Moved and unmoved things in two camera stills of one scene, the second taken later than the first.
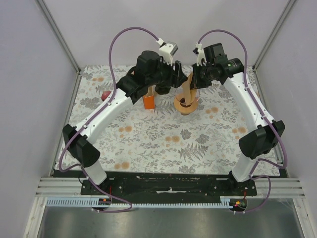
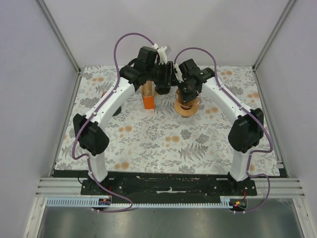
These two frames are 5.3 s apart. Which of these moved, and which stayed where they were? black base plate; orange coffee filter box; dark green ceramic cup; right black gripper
Moved: right black gripper
Stayed: dark green ceramic cup; black base plate; orange coffee filter box
